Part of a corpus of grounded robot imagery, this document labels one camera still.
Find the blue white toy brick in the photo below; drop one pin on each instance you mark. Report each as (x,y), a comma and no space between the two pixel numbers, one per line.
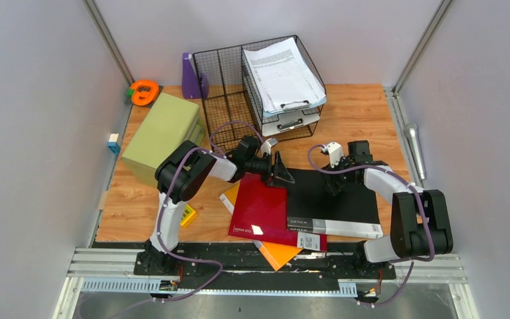
(114,143)

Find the orange folder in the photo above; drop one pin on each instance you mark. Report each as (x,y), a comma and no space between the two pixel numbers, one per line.
(277,255)

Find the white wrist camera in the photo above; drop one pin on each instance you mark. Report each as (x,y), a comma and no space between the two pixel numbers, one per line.
(267,145)
(335,153)

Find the green drawer cabinet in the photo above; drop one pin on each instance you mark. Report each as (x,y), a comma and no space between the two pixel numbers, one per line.
(169,122)

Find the black clip file folder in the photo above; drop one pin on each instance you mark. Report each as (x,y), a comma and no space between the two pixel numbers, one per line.
(310,208)

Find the papers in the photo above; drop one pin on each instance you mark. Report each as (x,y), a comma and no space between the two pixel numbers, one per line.
(283,79)

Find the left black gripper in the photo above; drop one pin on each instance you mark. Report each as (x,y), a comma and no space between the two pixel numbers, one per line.
(280,171)

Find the white clipboard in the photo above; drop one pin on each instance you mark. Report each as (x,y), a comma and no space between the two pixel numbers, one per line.
(287,121)

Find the orange tape roll holder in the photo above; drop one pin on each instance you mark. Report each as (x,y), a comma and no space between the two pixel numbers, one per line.
(143,92)

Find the black wire mesh basket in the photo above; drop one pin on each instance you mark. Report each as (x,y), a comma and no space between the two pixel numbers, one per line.
(233,108)

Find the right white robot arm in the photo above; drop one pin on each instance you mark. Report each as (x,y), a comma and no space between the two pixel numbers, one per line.
(419,225)

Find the red folder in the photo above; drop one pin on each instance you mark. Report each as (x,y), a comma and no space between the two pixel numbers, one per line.
(260,214)

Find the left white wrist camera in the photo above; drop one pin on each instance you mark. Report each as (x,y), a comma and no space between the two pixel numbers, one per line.
(267,145)

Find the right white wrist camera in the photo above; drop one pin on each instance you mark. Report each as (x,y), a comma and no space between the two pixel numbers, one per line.
(335,153)

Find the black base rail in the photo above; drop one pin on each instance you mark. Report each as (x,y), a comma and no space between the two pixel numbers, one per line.
(245,268)

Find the yellow grid box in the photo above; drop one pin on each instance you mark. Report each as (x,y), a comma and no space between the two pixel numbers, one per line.
(189,215)

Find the purple tape dispenser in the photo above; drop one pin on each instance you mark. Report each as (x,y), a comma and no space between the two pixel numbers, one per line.
(194,84)

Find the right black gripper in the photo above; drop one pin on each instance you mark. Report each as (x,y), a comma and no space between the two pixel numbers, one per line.
(330,187)

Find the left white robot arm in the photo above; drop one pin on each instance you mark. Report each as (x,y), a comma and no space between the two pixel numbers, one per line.
(181,175)

